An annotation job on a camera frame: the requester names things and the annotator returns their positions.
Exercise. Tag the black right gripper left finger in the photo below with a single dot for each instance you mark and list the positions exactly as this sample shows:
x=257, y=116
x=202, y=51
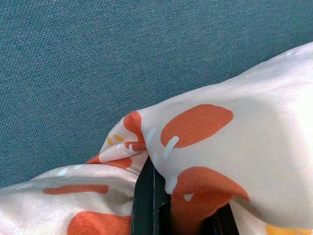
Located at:
x=144, y=208

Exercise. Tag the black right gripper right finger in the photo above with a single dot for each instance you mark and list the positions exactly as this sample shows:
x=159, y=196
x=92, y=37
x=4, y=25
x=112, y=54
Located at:
x=221, y=221

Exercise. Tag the pink pillow with orange print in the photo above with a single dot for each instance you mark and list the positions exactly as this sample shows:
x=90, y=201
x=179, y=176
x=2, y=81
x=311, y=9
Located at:
x=244, y=151

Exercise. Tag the teal fabric headboard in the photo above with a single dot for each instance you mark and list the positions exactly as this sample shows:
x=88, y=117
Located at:
x=97, y=61

